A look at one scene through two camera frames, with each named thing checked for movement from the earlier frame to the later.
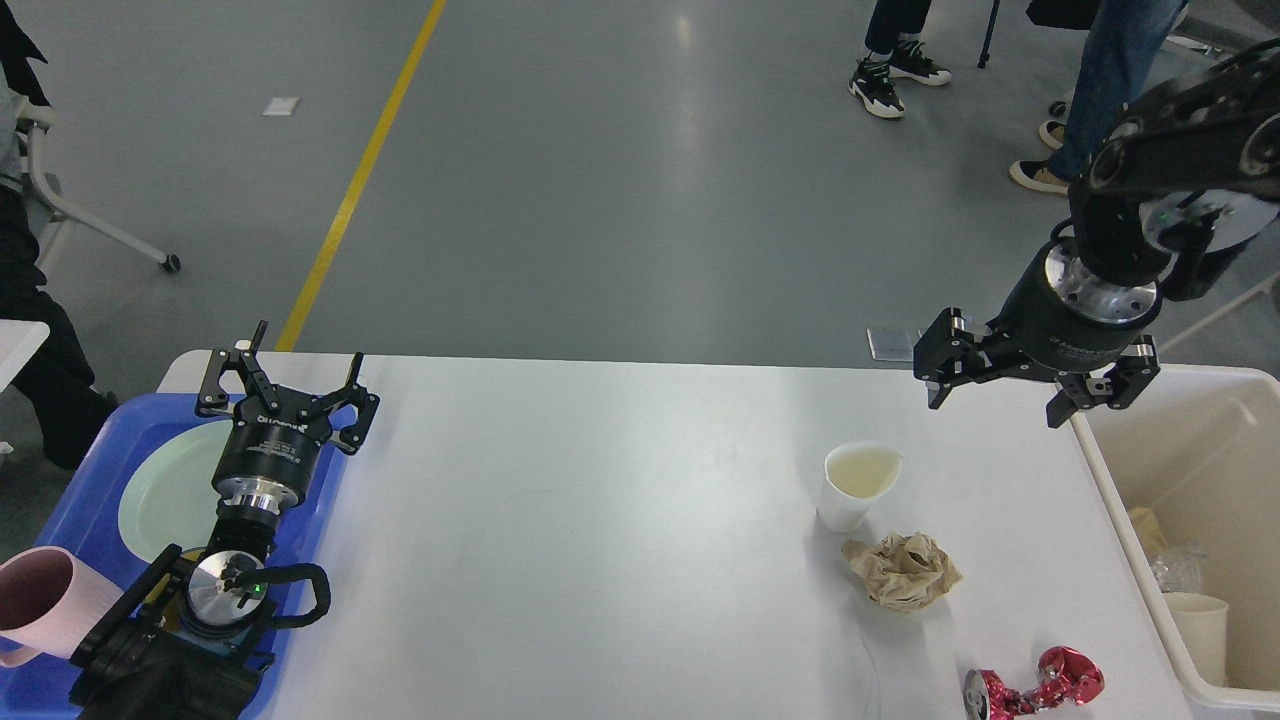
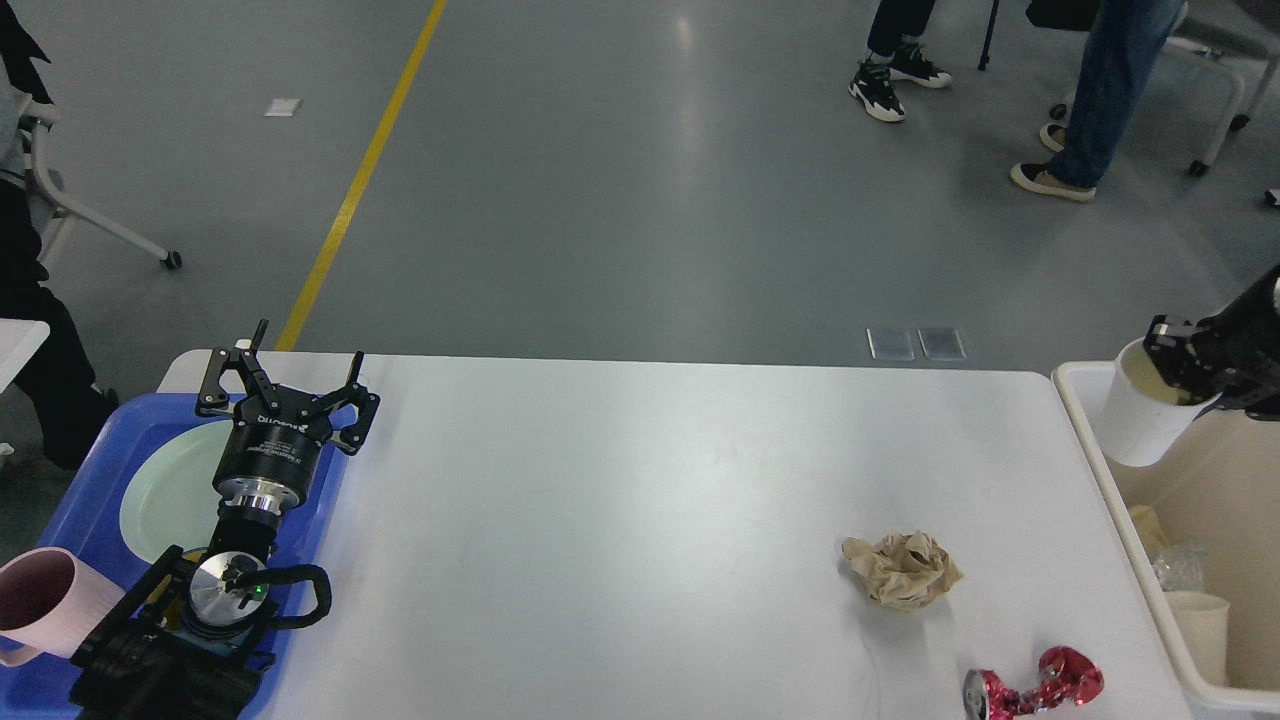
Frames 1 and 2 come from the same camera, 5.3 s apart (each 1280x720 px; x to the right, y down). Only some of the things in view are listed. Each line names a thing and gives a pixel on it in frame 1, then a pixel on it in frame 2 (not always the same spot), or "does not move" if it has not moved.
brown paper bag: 1149,528 does not move
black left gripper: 268,458 does not move
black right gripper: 1055,320 -> 1243,364
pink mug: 51,602 does not move
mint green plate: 168,498 does not move
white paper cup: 856,474 -> 1142,420
